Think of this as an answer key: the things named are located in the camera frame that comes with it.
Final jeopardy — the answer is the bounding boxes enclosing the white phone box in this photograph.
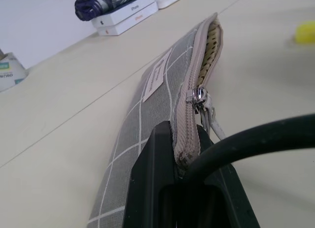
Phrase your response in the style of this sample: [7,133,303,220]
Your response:
[91,0,158,29]
[96,12,151,36]

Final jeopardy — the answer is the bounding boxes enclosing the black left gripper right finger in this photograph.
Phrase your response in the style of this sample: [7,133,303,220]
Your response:
[195,124,262,228]

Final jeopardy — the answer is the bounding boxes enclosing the folded dark blue umbrella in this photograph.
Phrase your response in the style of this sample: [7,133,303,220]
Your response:
[74,0,144,22]

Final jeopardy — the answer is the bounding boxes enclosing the white box with teal print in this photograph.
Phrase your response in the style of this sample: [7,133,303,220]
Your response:
[0,48,27,93]

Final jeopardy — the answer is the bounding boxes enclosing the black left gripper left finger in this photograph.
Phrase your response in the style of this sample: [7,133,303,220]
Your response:
[129,121,178,228]

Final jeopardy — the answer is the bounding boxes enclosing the grey grid fabric pouch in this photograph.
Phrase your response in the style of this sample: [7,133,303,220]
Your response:
[84,12,225,228]

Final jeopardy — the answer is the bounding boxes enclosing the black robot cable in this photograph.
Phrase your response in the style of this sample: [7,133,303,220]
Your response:
[182,114,315,187]

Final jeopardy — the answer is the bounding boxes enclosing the yellow highlighter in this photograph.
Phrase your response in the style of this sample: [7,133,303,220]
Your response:
[295,20,315,44]

